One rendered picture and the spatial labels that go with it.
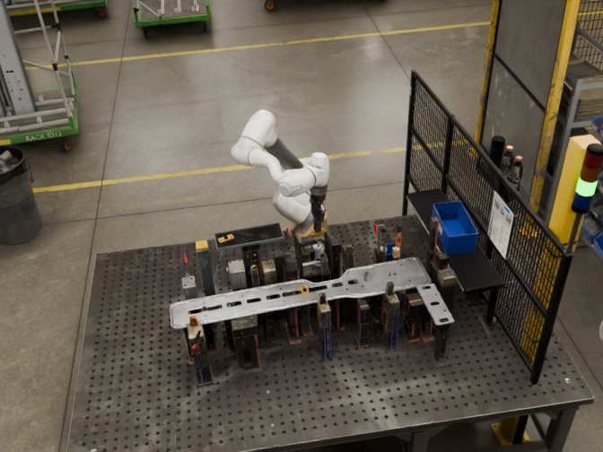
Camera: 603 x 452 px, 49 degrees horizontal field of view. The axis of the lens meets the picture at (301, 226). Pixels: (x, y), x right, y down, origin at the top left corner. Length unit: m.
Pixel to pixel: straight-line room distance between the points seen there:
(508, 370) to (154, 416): 1.80
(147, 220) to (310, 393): 2.87
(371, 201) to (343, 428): 2.89
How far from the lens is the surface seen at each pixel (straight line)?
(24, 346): 5.08
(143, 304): 4.04
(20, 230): 5.92
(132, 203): 6.12
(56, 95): 7.62
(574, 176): 2.95
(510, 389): 3.59
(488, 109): 6.19
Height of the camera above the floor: 3.44
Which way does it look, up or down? 38 degrees down
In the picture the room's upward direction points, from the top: 3 degrees counter-clockwise
